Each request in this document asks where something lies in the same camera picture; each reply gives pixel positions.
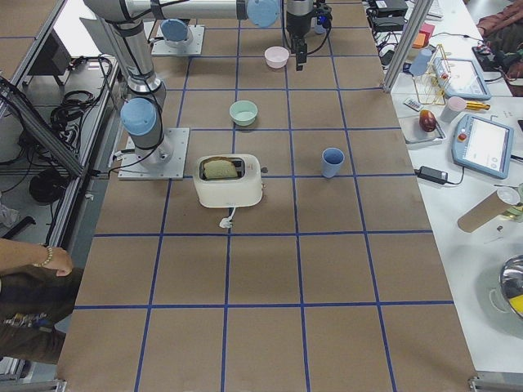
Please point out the cardboard tube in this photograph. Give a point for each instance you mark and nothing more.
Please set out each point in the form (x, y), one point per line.
(486, 210)

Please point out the aluminium frame post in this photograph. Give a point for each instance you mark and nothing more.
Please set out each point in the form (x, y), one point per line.
(415, 21)

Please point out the metal tray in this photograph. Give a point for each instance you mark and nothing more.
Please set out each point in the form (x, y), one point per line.
(415, 136)

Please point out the person in beige shirt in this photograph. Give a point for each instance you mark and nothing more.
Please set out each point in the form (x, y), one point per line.
(39, 287)

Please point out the bread slice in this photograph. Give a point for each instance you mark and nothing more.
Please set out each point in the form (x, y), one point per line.
(219, 169)

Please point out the black power adapter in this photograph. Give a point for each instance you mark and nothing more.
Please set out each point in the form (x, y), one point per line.
(432, 175)

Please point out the steel bowl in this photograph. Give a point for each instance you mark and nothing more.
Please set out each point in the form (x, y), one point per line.
(506, 297)

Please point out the small remote control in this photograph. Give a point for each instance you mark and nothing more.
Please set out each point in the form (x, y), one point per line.
(413, 104)

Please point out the pink cup on table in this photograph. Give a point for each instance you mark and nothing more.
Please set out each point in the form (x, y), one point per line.
(453, 107)

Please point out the blue cup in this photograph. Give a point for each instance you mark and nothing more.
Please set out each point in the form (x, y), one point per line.
(420, 63)
(319, 28)
(332, 160)

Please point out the white toaster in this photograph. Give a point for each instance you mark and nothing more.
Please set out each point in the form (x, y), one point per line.
(243, 191)

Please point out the red mango fruit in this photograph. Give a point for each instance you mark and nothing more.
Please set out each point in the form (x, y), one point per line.
(427, 120)

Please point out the green bowl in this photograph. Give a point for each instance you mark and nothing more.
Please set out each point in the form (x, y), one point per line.
(243, 112)

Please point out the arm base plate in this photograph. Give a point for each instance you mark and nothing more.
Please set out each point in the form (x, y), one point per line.
(192, 45)
(166, 162)

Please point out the teach pendant tablet far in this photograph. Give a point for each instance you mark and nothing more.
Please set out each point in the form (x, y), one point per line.
(462, 78)

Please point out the teach pendant tablet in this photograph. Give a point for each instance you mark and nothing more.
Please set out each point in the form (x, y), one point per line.
(483, 145)
(462, 78)

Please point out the pink bowl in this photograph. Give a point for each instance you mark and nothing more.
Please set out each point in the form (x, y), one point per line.
(276, 57)

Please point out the blue cup on rack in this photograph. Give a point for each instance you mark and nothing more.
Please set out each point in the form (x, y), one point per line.
(420, 63)

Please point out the gold wire rack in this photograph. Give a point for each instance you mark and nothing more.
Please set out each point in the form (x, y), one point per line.
(427, 87)

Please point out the teach pendant tablet near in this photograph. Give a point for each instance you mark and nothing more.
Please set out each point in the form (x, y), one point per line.
(483, 145)

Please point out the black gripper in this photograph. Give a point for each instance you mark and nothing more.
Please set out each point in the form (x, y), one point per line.
(296, 25)

